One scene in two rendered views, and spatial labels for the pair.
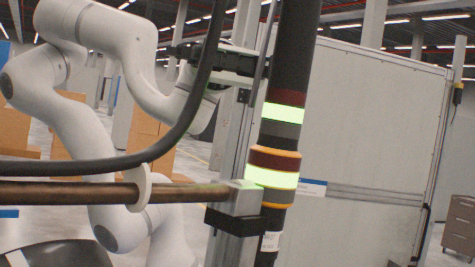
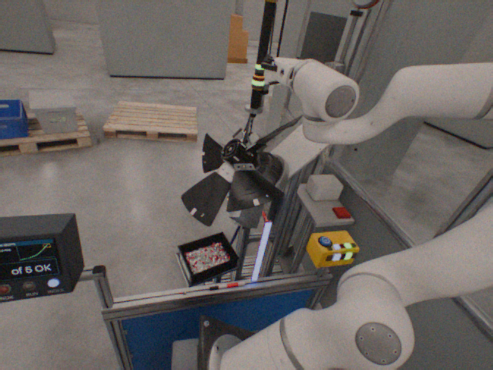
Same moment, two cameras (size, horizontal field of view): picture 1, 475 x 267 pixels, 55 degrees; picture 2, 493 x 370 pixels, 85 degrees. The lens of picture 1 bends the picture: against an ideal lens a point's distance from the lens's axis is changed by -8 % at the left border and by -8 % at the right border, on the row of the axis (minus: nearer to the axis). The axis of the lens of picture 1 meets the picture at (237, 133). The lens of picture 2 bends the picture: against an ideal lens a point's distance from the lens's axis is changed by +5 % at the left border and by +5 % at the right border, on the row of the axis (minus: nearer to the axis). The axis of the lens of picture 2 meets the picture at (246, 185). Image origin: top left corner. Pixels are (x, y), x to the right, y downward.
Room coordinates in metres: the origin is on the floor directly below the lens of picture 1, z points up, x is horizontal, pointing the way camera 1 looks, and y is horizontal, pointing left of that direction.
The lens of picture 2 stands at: (1.38, -0.12, 1.79)
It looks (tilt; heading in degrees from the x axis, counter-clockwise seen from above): 36 degrees down; 174
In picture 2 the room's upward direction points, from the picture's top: 10 degrees clockwise
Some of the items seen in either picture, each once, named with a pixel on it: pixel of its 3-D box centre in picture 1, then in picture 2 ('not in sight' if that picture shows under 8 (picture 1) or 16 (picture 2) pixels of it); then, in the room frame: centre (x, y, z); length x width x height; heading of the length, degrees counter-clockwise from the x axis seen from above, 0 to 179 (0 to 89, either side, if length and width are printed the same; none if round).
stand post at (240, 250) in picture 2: not in sight; (240, 249); (0.25, 0.04, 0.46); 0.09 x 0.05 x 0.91; 13
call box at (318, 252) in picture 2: not in sight; (331, 249); (0.68, 0.34, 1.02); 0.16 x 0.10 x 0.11; 103
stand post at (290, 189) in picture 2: not in sight; (276, 233); (0.19, 0.26, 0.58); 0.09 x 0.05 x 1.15; 13
